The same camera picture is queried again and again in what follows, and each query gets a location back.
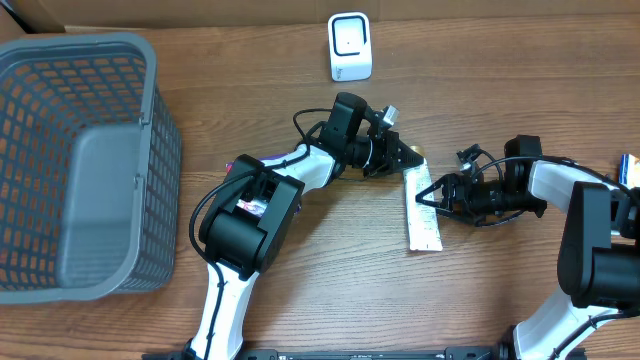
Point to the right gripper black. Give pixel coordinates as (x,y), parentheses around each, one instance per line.
(461,183)

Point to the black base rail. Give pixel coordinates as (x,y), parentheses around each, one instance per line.
(451,353)

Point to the cream snack bag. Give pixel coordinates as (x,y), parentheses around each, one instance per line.
(629,171)

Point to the white barcode scanner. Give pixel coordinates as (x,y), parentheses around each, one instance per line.
(350,48)

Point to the grey plastic shopping basket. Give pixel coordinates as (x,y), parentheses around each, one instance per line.
(90,168)

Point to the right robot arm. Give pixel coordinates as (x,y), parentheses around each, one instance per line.
(598,258)

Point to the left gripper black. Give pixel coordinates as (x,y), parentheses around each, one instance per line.
(392,149)

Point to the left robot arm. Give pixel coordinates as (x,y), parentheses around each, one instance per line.
(239,227)

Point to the red purple snack pack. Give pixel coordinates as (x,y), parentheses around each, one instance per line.
(258,206)

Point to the white tube pouch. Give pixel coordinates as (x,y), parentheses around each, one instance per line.
(422,224)

